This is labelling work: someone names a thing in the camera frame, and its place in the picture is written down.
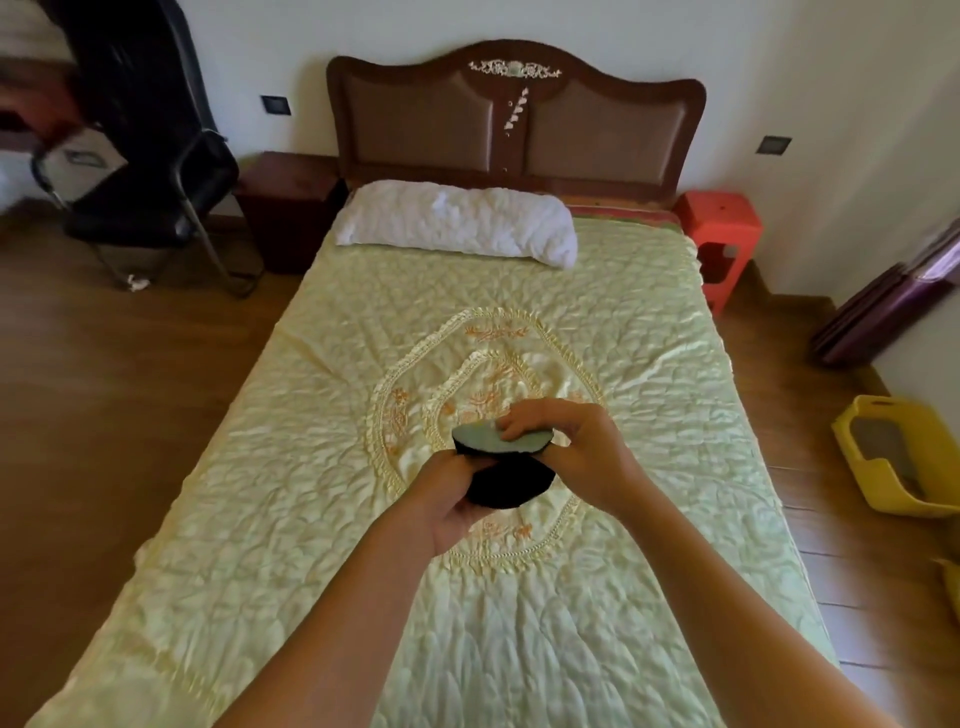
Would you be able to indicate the person's left hand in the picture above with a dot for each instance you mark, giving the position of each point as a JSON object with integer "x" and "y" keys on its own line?
{"x": 442, "y": 502}

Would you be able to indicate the black sock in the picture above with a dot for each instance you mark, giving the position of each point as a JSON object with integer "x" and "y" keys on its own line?
{"x": 506, "y": 472}

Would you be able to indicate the dark wall switch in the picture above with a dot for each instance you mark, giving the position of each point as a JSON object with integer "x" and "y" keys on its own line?
{"x": 773, "y": 145}
{"x": 276, "y": 105}

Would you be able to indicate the brown wooden headboard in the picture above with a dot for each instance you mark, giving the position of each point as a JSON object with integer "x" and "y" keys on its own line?
{"x": 517, "y": 120}

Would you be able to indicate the white pillow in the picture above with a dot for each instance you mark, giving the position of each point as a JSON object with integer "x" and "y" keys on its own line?
{"x": 457, "y": 221}

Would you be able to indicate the black office chair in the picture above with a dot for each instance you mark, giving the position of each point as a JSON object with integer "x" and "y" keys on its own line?
{"x": 150, "y": 195}

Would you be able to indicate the person's left forearm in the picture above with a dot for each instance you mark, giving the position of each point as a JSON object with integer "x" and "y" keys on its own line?
{"x": 337, "y": 630}

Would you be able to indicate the wooden desk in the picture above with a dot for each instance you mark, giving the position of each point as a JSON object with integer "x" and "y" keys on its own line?
{"x": 34, "y": 90}

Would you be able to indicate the person's left thumb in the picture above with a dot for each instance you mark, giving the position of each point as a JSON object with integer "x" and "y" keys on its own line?
{"x": 469, "y": 461}

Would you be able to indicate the person's right fingers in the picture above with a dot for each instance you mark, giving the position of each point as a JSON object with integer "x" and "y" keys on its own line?
{"x": 529, "y": 424}

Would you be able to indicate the dark wooden nightstand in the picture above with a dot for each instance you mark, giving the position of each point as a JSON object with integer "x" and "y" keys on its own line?
{"x": 289, "y": 210}

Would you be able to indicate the yellow quilted bedspread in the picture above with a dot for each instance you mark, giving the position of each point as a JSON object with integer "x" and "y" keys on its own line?
{"x": 450, "y": 450}

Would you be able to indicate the person's right hand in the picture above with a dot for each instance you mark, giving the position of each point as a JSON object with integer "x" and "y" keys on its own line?
{"x": 592, "y": 457}

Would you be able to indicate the white wall socket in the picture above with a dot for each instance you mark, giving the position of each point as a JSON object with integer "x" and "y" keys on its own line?
{"x": 86, "y": 157}

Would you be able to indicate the red plastic stool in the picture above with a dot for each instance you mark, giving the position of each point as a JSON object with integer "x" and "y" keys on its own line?
{"x": 720, "y": 232}

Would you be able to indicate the maroon folded curtain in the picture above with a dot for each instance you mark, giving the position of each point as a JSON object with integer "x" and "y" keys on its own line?
{"x": 885, "y": 300}

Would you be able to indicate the black garment on chair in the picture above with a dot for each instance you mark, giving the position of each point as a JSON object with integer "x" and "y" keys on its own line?
{"x": 120, "y": 67}

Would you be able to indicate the person's right forearm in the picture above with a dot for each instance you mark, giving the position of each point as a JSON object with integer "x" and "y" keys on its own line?
{"x": 720, "y": 622}

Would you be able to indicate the yellow plastic basket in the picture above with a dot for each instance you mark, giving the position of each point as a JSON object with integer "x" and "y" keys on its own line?
{"x": 900, "y": 457}

